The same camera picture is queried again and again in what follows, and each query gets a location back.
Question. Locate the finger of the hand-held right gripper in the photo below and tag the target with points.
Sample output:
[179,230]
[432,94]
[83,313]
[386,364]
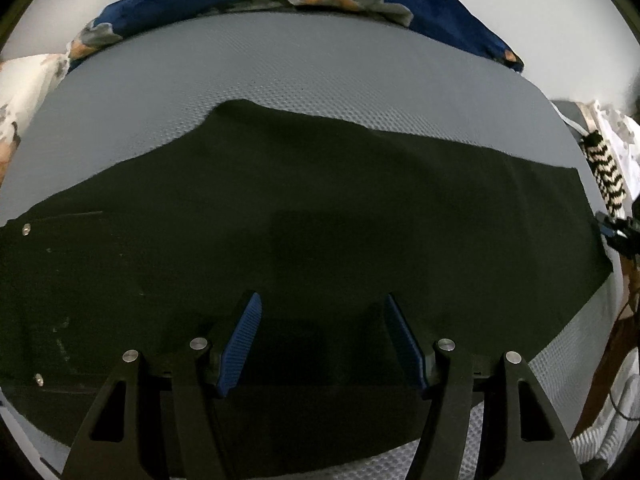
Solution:
[606,229]
[625,246]

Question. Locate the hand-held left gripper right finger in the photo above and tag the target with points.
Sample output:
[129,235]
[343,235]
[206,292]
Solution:
[405,345]

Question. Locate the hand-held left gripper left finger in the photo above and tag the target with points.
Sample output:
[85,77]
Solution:
[240,345]

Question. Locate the black pants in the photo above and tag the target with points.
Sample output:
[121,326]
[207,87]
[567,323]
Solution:
[325,210]

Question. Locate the black and cream striped knit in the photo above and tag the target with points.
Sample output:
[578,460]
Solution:
[607,170]

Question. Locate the white dotted cloth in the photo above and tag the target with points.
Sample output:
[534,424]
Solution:
[622,145]

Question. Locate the grey cloth with white trim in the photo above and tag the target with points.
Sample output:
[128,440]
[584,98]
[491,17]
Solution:
[567,112]

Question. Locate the blue floral blanket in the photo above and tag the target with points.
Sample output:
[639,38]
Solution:
[450,15]

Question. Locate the grey mesh mattress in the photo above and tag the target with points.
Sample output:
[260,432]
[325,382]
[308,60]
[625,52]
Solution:
[300,70]

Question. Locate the white floral pillow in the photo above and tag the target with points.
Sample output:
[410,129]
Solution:
[25,85]

